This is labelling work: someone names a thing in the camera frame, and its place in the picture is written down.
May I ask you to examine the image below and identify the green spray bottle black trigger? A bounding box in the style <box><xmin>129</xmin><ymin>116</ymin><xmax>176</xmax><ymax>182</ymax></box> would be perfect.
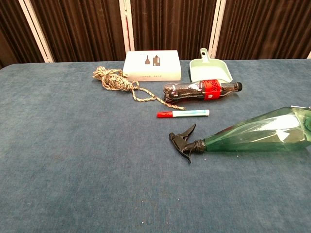
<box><xmin>169</xmin><ymin>106</ymin><xmax>311</xmax><ymax>165</ymax></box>

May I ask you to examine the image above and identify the cola bottle red label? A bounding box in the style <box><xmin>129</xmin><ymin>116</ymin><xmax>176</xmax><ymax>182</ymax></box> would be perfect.
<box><xmin>163</xmin><ymin>79</ymin><xmax>243</xmax><ymax>102</ymax></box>

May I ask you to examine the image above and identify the white marker red cap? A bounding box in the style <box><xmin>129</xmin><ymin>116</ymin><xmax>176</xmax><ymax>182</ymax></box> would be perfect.
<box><xmin>156</xmin><ymin>109</ymin><xmax>210</xmax><ymax>118</ymax></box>

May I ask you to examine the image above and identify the white cardboard box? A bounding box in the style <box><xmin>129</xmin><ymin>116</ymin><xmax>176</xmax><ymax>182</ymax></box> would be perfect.
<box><xmin>122</xmin><ymin>50</ymin><xmax>182</xmax><ymax>82</ymax></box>

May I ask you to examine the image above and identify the mint green plastic dustpan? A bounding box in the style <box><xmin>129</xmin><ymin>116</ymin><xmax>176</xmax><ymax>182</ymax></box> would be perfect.
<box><xmin>189</xmin><ymin>48</ymin><xmax>234</xmax><ymax>83</ymax></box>

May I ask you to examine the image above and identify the blue table cloth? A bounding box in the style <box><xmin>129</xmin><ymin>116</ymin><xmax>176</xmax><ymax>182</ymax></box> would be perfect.
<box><xmin>0</xmin><ymin>58</ymin><xmax>311</xmax><ymax>233</ymax></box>

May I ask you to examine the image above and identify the dark brown curtain panel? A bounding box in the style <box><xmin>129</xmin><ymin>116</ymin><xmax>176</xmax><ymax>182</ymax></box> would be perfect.
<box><xmin>0</xmin><ymin>0</ymin><xmax>45</xmax><ymax>69</ymax></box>
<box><xmin>29</xmin><ymin>0</ymin><xmax>126</xmax><ymax>63</ymax></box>
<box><xmin>215</xmin><ymin>0</ymin><xmax>311</xmax><ymax>60</ymax></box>
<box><xmin>130</xmin><ymin>0</ymin><xmax>217</xmax><ymax>61</ymax></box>

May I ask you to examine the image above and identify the beige braided rope bundle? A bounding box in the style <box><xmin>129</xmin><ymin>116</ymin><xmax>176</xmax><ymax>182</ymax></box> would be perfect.
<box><xmin>92</xmin><ymin>67</ymin><xmax>187</xmax><ymax>110</ymax></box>

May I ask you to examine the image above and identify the white partition frame post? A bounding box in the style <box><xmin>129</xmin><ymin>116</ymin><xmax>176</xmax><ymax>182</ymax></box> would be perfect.
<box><xmin>208</xmin><ymin>0</ymin><xmax>228</xmax><ymax>59</ymax></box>
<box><xmin>119</xmin><ymin>0</ymin><xmax>136</xmax><ymax>52</ymax></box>
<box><xmin>18</xmin><ymin>0</ymin><xmax>54</xmax><ymax>63</ymax></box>

